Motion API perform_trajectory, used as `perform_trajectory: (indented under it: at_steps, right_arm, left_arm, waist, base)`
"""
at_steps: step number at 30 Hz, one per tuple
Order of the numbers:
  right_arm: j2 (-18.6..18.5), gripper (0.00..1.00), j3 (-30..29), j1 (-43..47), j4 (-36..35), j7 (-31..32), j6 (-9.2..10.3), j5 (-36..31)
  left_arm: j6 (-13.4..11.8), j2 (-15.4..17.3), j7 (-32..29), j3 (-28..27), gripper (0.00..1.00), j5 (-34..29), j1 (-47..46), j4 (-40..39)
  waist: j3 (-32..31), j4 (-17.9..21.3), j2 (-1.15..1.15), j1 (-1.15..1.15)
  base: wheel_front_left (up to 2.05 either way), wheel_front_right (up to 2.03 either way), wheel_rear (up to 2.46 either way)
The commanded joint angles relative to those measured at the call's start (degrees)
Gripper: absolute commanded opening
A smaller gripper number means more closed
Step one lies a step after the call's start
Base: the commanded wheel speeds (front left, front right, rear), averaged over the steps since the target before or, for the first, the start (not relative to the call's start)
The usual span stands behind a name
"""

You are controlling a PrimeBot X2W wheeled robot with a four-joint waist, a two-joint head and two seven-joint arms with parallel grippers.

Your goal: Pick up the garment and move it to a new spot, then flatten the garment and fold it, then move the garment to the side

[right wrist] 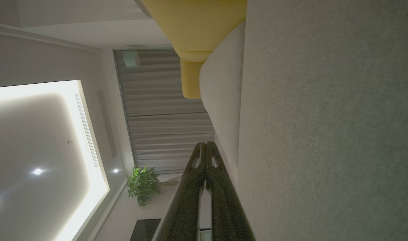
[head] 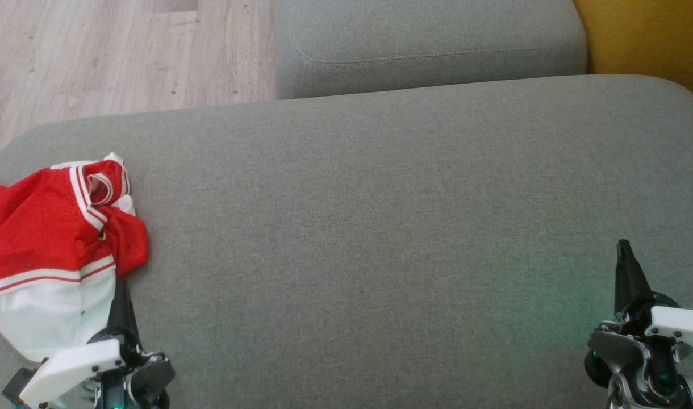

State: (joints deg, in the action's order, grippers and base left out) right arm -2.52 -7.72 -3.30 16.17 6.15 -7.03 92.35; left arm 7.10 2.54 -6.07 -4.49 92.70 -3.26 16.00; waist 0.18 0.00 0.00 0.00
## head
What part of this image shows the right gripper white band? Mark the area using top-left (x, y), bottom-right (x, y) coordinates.
top-left (613, 239), bottom-right (693, 353)

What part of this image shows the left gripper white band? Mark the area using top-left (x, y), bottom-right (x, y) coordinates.
top-left (18, 277), bottom-right (145, 409)

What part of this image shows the red white-striped basketball jersey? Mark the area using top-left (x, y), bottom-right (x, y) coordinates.
top-left (0, 152), bottom-right (150, 362)

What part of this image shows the large grey sofa seat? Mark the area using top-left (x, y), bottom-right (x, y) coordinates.
top-left (0, 74), bottom-right (693, 409)

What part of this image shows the grey sofa cushion with seam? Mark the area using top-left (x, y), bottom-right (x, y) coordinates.
top-left (273, 0), bottom-right (588, 101)

